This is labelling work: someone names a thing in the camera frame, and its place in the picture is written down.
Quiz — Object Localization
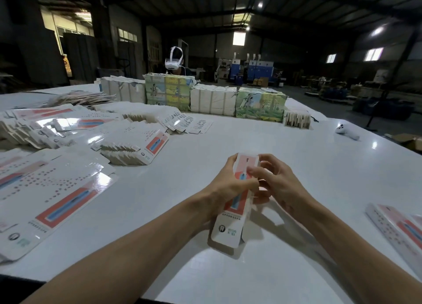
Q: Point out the small beige card stack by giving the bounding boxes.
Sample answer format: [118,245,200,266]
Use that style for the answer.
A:
[284,109,312,129]

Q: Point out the white headset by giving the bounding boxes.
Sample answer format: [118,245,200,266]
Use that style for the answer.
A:
[165,46,185,69]

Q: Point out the row of white cartons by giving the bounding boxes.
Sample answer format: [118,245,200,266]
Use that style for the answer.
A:
[190,84,238,117]
[99,76,147,104]

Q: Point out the person's right hand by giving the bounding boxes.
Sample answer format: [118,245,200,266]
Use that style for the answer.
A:
[247,153,315,219]

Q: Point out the dark grey cabinet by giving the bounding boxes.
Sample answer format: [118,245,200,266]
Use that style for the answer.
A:
[62,32,100,83]

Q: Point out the blue bins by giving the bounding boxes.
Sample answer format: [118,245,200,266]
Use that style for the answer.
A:
[353,96,415,121]

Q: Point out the green printed carton bundle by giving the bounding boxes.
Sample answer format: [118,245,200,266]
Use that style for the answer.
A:
[235,86,288,123]

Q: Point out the double wall window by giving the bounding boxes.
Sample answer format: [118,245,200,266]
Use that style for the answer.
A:
[364,47,384,62]

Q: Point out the person's right forearm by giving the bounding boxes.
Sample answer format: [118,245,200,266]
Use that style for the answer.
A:
[297,198,422,304]

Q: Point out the black floor stand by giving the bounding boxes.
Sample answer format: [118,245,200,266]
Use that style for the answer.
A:
[366,30,416,130]

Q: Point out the small white object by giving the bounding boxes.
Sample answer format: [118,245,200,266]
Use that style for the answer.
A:
[335,123,361,141]

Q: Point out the person's left hand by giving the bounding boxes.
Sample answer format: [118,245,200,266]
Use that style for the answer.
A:
[198,153,261,222]

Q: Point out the open cardboard box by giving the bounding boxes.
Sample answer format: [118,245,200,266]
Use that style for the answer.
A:
[394,132,422,154]

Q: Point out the pile of carton blanks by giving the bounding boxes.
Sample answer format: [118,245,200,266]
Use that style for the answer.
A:
[0,101,213,263]

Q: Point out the blue machine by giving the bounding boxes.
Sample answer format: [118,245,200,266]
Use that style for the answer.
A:
[229,52,274,83]

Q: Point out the green yellow carton bundle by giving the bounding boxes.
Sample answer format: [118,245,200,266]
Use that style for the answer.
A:
[143,72,196,112]

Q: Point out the grey crate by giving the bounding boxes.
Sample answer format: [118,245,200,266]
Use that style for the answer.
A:
[98,67,125,77]

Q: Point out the white toothbrush carton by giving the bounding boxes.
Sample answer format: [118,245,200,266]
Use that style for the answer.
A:
[211,153,260,249]

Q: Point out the person's left forearm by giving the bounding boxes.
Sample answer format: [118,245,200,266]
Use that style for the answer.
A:
[23,195,215,304]

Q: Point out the pile of grey flat sheets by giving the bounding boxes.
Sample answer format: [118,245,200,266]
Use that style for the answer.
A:
[43,90,116,108]

